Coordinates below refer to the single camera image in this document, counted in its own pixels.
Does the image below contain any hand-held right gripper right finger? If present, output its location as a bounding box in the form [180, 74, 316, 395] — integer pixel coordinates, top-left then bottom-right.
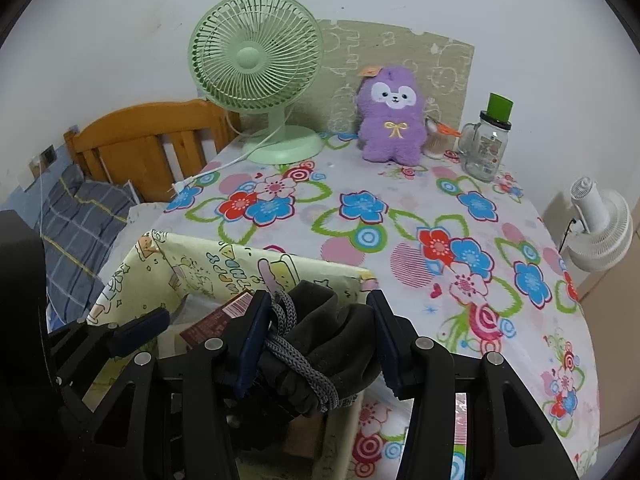
[366, 290, 576, 480]

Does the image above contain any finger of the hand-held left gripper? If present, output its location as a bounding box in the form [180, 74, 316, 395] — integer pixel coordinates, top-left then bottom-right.
[47, 307, 170, 377]

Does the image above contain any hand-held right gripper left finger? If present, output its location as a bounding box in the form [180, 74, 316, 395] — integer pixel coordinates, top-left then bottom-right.
[65, 290, 275, 480]

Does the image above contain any red snack packet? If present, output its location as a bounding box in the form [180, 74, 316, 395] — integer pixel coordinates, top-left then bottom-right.
[180, 290, 261, 351]

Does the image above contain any dark grey drawstring cloth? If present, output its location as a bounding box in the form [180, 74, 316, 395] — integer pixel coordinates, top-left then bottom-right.
[252, 280, 383, 418]

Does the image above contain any yellow printed fabric storage box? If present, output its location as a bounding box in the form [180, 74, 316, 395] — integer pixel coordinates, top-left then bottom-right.
[85, 230, 378, 480]

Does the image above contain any grey plaid pillow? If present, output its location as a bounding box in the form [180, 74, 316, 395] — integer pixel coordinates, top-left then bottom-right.
[37, 162, 143, 321]

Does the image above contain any floral tablecloth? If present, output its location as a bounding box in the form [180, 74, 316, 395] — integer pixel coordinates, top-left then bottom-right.
[97, 130, 601, 480]

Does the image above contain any wooden bed headboard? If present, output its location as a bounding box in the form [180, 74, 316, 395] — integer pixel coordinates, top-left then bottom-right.
[64, 99, 243, 203]

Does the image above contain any purple plush toy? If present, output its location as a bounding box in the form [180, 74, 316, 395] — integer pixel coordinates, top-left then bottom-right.
[356, 63, 428, 166]

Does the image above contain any glass jar with green lid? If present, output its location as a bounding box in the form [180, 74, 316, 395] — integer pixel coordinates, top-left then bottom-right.
[457, 92, 514, 182]

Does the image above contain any white clip fan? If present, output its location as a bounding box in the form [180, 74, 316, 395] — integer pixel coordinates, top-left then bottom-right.
[557, 176, 633, 272]

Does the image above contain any green desk fan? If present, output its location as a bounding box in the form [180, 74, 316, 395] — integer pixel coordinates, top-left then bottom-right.
[189, 0, 325, 166]

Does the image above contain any white fan power cable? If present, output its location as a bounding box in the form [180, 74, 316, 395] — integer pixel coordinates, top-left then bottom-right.
[167, 110, 271, 196]

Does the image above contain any black fan cable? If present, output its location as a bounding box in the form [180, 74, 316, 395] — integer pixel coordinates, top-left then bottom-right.
[557, 217, 583, 256]

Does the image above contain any beige patterned wall sheet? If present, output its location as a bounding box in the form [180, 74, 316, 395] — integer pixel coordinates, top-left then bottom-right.
[315, 18, 476, 133]

